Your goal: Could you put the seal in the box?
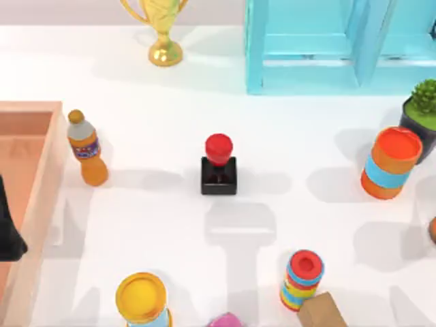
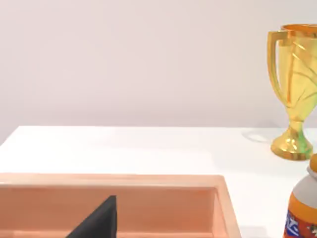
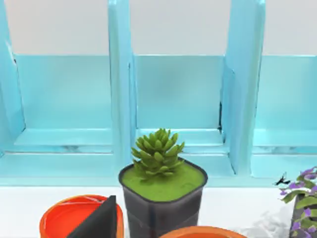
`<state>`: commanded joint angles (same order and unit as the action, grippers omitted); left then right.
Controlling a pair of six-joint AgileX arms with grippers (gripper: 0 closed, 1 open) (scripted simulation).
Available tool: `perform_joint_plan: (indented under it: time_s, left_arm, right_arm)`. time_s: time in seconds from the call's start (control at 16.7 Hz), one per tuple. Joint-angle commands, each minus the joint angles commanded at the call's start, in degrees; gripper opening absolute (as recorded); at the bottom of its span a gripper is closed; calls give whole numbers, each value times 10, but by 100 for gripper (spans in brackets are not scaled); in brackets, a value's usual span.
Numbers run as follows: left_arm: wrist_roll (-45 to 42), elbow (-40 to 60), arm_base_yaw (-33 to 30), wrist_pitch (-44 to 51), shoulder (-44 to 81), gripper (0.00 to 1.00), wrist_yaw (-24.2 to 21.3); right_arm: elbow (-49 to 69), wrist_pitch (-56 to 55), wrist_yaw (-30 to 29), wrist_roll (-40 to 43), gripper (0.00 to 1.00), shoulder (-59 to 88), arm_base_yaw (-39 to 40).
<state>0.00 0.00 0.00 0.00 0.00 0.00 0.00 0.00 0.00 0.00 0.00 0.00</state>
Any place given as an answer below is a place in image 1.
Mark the orange drink bottle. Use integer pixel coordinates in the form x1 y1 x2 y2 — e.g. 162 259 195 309
67 109 110 187

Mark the stack of coloured rings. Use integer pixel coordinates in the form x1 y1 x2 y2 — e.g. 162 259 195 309
279 249 326 312

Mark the gold trophy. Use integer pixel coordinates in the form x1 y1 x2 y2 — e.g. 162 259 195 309
119 0 190 67

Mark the green plant in black pot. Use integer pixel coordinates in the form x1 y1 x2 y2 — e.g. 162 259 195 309
399 78 436 156

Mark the red and black stamp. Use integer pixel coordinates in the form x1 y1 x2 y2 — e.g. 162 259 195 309
200 133 238 196

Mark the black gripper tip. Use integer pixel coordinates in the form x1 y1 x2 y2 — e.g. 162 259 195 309
0 174 29 262

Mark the orange and blue can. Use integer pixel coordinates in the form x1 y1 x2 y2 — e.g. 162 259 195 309
360 126 424 200

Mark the brown cardboard box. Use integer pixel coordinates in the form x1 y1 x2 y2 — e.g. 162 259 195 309
296 291 349 327

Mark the light blue rack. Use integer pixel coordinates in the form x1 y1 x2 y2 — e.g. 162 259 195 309
244 0 436 95

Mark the salmon-coloured shallow box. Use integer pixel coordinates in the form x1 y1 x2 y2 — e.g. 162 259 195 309
0 100 68 327

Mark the yellow can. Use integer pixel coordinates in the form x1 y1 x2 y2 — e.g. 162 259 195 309
114 271 173 327

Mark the pink object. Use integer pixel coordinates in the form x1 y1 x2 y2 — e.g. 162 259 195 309
208 311 246 327

